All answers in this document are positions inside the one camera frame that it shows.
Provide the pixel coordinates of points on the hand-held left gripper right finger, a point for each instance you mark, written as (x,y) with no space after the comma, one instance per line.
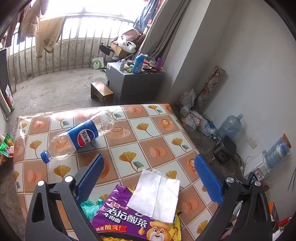
(208,179)

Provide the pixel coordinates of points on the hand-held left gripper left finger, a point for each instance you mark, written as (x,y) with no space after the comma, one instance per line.
(91,176)

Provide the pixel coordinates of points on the clear blue label soda bottle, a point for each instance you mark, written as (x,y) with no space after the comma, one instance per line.
(83,136)

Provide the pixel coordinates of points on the white tissue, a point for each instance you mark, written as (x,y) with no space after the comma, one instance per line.
(155,197)

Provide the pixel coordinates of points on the purple yellow noodle bag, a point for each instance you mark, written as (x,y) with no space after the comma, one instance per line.
(124,224)

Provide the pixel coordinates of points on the green plastic bag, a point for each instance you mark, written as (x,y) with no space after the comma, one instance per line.
(89,207)

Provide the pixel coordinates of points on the black rice cooker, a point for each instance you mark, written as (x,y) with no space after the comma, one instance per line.
(225,148)

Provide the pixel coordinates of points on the large blue water jug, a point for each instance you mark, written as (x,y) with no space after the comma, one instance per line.
(231,126)

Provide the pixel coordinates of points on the pile of floor litter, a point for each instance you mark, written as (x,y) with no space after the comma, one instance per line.
(198,121)

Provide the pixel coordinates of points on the table with patterned top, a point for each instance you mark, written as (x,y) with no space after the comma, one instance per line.
(150,139)

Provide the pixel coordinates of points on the blue bottle on dispenser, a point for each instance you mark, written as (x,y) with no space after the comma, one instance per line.
(277,150)

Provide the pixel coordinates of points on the white plastic bag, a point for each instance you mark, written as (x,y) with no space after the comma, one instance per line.
(124,42)
(187,97)

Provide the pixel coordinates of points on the small wooden stool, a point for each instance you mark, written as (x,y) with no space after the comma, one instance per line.
(101,91)

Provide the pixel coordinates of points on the green snack packet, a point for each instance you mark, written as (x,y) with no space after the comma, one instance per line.
(5,148)

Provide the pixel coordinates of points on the patterned folded board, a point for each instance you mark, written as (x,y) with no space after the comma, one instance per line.
(212,83)

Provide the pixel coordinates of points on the grey cabinet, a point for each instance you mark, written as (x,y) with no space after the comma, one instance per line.
(138,84)

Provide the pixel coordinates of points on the white green paper bag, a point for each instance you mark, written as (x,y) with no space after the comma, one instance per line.
(97,63)

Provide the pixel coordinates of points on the red green printed bag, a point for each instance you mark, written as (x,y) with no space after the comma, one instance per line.
(9,97)

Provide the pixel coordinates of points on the white roll-on bottle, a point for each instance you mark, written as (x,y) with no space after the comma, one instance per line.
(122,65)

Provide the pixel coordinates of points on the blue detergent bottle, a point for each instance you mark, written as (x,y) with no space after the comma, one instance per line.
(137,64)

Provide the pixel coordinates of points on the clutter of small items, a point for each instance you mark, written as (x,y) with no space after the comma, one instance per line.
(148,67)

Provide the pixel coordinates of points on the purple cup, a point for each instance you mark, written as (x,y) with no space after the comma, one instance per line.
(159,63)

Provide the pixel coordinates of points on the cardboard box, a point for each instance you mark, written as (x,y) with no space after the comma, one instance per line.
(119,52)

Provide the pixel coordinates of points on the black rectangular object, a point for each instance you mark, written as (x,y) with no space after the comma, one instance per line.
(105,49)

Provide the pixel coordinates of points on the metal balcony railing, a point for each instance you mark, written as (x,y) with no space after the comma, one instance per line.
(76,46)

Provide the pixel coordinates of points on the dark wooden panel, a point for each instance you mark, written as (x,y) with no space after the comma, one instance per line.
(4,69)

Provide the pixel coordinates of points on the pink cloth pile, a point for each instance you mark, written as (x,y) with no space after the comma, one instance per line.
(138,38)

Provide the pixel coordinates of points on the hanging beige pants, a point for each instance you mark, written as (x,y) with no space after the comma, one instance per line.
(48,34)

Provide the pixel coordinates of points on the grey curtain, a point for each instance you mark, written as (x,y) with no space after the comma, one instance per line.
(164,27)

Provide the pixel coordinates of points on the hanging padded jacket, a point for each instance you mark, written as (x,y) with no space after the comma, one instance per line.
(31,20)

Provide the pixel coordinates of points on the hanging dark garment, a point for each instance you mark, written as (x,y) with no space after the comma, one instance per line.
(12,27)

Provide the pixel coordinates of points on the hanging blue jeans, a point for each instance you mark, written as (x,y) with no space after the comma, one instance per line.
(144,16)

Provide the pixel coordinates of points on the wall outlet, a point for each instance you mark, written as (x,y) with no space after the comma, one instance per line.
(252,143)

